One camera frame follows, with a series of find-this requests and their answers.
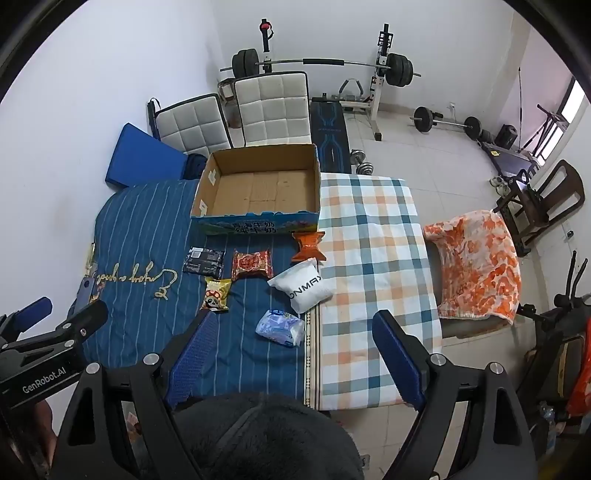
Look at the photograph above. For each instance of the pair of white shoes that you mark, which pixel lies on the pair of white shoes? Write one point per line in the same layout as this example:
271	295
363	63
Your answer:
499	184

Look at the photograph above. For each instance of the blue phone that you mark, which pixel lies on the blue phone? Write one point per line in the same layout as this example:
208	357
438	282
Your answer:
86	291

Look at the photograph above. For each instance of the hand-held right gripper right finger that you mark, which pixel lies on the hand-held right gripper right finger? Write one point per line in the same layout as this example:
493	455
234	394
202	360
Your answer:
397	355

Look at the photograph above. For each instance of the treadmill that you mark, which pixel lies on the treadmill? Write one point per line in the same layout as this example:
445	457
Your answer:
508	159

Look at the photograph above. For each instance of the black weight bench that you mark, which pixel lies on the black weight bench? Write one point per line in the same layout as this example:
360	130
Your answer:
330	134

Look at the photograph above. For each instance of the white barbell rack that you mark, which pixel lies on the white barbell rack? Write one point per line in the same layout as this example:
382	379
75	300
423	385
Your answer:
381	92

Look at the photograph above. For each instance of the blue tissue packet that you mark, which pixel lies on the blue tissue packet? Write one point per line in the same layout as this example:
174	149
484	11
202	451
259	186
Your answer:
279	328

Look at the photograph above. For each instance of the orange floral blanket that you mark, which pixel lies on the orange floral blanket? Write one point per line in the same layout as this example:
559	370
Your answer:
475	258

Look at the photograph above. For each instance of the orange plastic bag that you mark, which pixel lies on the orange plastic bag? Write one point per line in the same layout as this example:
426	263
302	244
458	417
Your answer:
581	392

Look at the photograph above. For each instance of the black speaker box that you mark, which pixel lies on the black speaker box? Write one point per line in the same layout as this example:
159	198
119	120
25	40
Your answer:
507	137

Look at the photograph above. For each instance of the barbell with black plates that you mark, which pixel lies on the barbell with black plates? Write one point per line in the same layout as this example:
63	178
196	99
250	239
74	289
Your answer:
399	69

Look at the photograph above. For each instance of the dark wooden chair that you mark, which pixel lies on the dark wooden chair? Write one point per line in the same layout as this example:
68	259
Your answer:
554	194

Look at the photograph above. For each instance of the small white cushioned chair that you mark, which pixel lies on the small white cushioned chair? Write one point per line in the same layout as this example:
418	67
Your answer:
194	124

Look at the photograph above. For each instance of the yellow panda snack packet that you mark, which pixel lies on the yellow panda snack packet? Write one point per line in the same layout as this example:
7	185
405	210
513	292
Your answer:
216	296

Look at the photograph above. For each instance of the brown box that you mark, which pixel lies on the brown box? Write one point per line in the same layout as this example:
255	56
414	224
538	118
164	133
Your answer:
226	91

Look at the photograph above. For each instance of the plaid bed sheet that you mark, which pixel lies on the plaid bed sheet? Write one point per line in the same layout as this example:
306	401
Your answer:
369	258

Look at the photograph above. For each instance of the orange snack packet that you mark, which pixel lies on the orange snack packet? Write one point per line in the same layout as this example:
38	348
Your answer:
308	245

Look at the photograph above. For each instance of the large white cushioned chair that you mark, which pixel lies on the large white cushioned chair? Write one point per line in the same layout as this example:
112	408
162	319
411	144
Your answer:
272	108

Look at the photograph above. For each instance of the cardboard box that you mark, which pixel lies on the cardboard box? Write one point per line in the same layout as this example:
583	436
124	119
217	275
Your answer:
258	189

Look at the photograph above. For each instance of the window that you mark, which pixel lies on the window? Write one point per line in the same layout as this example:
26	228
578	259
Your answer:
572	101

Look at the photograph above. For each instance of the small floor barbell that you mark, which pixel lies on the small floor barbell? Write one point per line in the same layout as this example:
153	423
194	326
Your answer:
422	119

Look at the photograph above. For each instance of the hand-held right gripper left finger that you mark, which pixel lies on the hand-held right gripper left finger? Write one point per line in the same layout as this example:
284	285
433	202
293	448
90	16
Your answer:
194	355

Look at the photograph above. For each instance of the blue and black pole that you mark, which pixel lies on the blue and black pole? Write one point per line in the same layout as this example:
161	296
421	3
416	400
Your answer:
152	115

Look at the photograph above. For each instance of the red snack packet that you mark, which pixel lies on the red snack packet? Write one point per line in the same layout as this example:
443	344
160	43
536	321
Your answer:
251	265

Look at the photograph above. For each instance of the dark blue bag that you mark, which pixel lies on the dark blue bag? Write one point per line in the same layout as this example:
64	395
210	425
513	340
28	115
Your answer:
194	167

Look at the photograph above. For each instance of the dark fleece cloth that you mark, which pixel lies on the dark fleece cloth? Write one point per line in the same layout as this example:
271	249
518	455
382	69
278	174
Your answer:
268	438

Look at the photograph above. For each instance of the blue folded mat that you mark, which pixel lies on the blue folded mat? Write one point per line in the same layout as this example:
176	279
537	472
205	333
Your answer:
143	157

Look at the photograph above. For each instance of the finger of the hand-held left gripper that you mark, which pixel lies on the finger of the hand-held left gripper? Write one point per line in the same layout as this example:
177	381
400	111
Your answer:
78	323
32	310

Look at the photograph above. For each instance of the black snack packet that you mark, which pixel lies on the black snack packet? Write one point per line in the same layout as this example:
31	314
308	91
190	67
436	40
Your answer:
203	261

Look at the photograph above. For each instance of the white soft pouch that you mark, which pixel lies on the white soft pouch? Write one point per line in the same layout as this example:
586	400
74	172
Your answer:
302	287

